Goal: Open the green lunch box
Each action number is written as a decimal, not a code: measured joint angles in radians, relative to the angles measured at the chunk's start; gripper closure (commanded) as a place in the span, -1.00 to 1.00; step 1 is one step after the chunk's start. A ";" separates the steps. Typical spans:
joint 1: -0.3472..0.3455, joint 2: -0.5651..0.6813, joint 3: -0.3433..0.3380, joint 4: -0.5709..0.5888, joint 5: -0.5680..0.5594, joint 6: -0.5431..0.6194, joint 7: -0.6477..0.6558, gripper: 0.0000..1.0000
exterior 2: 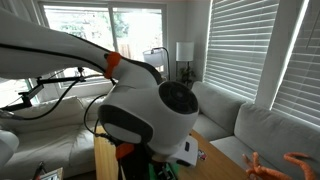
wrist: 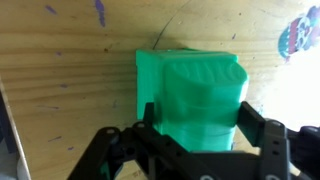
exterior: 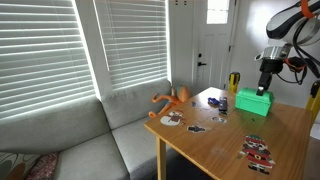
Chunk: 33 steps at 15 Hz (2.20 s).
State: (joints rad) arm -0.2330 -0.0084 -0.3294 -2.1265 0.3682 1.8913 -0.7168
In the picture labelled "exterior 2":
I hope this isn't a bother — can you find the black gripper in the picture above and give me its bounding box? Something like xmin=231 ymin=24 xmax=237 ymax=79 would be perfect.
xmin=118 ymin=145 xmax=158 ymax=180

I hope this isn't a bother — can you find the wooden table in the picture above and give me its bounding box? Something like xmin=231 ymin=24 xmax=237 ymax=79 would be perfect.
xmin=93 ymin=124 xmax=249 ymax=180

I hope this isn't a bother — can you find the wooden framed panel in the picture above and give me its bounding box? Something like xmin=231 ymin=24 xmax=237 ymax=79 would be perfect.
xmin=31 ymin=161 xmax=64 ymax=180

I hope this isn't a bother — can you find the white sofa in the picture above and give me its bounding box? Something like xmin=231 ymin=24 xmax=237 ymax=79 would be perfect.
xmin=0 ymin=94 xmax=113 ymax=179

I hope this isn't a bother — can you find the green house plant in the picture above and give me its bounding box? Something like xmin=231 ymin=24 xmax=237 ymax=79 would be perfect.
xmin=178 ymin=64 xmax=197 ymax=88

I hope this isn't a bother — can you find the arc lamp with white shade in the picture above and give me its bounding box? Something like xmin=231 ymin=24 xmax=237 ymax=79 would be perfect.
xmin=142 ymin=46 xmax=171 ymax=81

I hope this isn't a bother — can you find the floor lamp with cylinder shade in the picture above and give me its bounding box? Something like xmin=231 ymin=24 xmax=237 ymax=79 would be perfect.
xmin=175 ymin=41 xmax=195 ymax=84

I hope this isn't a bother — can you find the orange octopus plush toy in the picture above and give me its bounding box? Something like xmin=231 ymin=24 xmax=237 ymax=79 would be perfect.
xmin=242 ymin=151 xmax=318 ymax=180

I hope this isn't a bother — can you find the grey fabric sofa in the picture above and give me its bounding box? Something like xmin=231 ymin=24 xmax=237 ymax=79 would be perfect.
xmin=190 ymin=80 xmax=320 ymax=180

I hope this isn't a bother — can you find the sliding glass window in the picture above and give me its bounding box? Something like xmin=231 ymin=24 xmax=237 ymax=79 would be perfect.
xmin=38 ymin=1 xmax=168 ymax=90

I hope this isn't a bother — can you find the white window blind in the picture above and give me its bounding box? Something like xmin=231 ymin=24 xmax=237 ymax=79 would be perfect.
xmin=271 ymin=0 xmax=320 ymax=127
xmin=203 ymin=0 xmax=280 ymax=102

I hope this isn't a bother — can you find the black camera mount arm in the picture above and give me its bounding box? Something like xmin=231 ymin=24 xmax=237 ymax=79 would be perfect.
xmin=0 ymin=66 xmax=88 ymax=113

